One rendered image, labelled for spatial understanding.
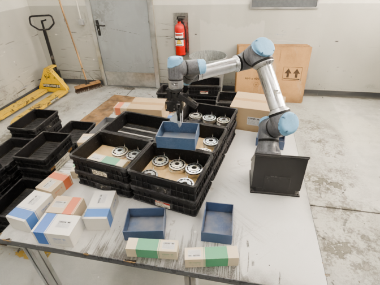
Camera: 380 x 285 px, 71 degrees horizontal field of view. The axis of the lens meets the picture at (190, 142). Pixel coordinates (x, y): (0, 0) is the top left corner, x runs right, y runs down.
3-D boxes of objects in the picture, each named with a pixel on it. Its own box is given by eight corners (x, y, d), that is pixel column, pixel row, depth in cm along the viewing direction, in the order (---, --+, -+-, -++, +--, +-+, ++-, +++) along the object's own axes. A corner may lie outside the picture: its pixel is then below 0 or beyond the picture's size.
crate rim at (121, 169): (152, 143, 168) (152, 141, 167) (126, 173, 145) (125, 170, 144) (100, 133, 181) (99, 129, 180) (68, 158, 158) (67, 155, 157)
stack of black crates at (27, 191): (31, 197, 240) (21, 177, 227) (61, 201, 235) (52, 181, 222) (-4, 234, 208) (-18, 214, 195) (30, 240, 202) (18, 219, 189)
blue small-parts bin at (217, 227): (205, 210, 149) (205, 201, 145) (233, 213, 146) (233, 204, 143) (201, 241, 132) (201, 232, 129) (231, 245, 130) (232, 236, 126)
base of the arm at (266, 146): (281, 159, 160) (281, 142, 161) (281, 155, 146) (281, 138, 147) (255, 158, 165) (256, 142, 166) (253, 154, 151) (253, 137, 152)
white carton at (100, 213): (109, 230, 140) (106, 218, 135) (86, 230, 140) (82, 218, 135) (119, 201, 156) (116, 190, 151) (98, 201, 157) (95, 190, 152)
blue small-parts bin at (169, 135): (199, 134, 146) (199, 122, 142) (195, 150, 134) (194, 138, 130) (164, 132, 149) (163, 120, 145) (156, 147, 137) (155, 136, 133)
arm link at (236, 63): (247, 54, 166) (175, 72, 151) (257, 45, 156) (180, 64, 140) (253, 71, 166) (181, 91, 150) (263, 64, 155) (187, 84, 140)
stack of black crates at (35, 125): (47, 143, 312) (33, 108, 287) (70, 145, 307) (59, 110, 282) (23, 164, 280) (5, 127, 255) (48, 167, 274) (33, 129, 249)
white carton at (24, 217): (30, 233, 140) (24, 221, 135) (12, 228, 143) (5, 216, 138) (56, 204, 155) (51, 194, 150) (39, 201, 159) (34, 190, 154)
